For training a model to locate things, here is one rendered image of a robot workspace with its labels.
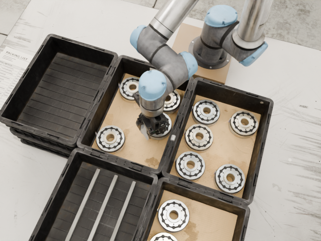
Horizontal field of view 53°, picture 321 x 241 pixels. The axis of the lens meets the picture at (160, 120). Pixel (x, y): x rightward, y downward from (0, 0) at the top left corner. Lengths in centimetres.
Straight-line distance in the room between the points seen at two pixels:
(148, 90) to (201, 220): 50
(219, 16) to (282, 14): 162
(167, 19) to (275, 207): 81
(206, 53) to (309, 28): 158
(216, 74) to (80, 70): 56
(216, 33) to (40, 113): 73
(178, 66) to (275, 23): 193
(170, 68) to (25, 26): 101
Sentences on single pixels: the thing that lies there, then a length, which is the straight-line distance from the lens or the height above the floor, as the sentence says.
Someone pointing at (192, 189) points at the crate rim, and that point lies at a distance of 105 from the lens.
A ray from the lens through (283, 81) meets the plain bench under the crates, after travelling 158.
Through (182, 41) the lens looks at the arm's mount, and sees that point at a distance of 148.
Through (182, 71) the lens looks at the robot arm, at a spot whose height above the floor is 118.
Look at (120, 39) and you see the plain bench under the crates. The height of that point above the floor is 70.
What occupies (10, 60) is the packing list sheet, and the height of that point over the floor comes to 70.
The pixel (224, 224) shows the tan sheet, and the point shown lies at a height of 83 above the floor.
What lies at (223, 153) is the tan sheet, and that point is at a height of 83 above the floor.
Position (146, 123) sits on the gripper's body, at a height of 99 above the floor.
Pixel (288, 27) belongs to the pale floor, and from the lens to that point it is 280.
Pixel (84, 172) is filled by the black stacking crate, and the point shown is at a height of 83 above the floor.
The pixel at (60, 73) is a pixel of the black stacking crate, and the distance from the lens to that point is 139.
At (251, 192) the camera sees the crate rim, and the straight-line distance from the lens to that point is 108.
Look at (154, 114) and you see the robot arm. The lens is 97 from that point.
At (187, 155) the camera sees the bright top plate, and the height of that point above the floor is 86.
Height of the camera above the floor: 194
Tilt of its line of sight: 65 degrees down
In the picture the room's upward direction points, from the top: 3 degrees clockwise
